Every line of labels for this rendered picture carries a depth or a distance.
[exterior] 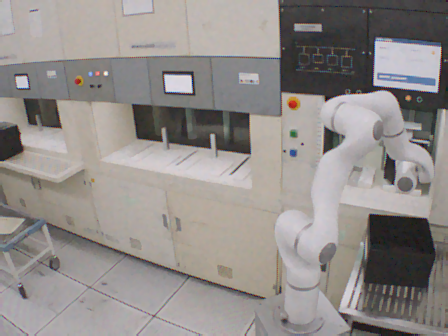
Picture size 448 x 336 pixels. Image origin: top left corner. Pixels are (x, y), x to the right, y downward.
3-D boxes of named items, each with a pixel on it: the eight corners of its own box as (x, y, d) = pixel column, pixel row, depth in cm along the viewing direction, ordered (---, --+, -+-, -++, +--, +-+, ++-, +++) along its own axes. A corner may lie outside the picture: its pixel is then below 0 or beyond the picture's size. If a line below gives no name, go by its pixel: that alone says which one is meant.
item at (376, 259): (363, 244, 169) (368, 213, 162) (420, 248, 160) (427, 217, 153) (362, 283, 145) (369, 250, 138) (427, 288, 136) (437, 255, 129)
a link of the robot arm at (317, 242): (302, 246, 127) (333, 271, 114) (276, 245, 120) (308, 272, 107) (356, 106, 117) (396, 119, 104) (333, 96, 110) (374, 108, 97)
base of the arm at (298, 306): (287, 341, 123) (289, 305, 115) (266, 306, 140) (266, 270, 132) (334, 324, 127) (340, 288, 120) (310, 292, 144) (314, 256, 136)
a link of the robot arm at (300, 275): (299, 295, 118) (304, 237, 109) (268, 266, 134) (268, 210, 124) (327, 281, 123) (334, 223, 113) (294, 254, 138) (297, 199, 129)
